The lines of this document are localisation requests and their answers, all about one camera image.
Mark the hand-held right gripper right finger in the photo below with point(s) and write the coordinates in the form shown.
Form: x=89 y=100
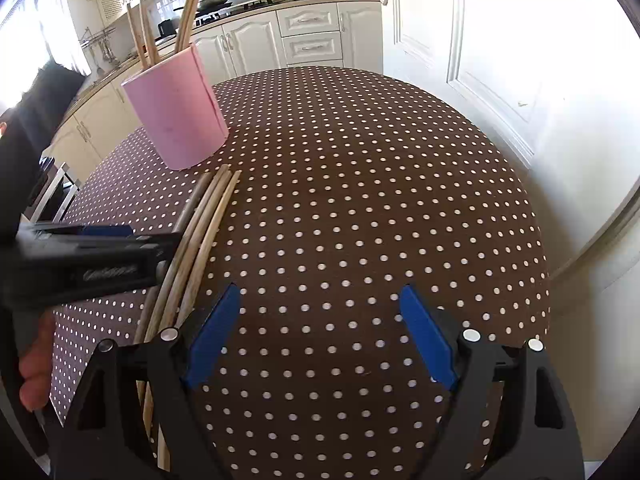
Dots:
x=430 y=340

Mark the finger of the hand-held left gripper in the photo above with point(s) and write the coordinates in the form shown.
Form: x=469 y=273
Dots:
x=100 y=232
x=150 y=245

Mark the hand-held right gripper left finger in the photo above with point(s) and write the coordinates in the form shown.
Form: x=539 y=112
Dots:
x=215 y=335

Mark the pile of wooden chopsticks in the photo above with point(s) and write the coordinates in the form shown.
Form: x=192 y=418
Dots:
x=200 y=240

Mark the pink utensil holder cup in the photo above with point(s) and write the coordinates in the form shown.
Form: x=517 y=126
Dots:
x=175 y=110

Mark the person's left hand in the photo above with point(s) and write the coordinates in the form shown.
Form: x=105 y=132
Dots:
x=37 y=360

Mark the metal stool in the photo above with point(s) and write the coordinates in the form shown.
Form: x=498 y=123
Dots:
x=57 y=190

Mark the black rice cooker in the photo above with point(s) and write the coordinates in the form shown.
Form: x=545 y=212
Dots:
x=35 y=135

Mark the brown polka-dot tablecloth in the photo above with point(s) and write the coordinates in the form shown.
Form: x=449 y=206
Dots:
x=350 y=185

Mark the black kettle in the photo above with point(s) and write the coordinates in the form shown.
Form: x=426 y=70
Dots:
x=166 y=28

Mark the barred kitchen window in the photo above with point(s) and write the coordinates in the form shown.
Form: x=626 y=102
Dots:
x=30 y=25

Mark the cream lower kitchen cabinets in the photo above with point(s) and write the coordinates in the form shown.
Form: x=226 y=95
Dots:
x=250 y=45

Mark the dark wok with lid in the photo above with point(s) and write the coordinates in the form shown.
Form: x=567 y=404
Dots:
x=215 y=0

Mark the cream cabinet drawer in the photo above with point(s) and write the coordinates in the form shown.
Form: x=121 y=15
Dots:
x=311 y=48
x=307 y=20

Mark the black gas stove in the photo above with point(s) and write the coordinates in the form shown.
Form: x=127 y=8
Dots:
x=250 y=6

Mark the white panel door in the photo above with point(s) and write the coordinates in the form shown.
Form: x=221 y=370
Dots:
x=500 y=35

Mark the hanging utensil rail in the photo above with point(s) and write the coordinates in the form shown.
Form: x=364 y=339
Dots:
x=100 y=47

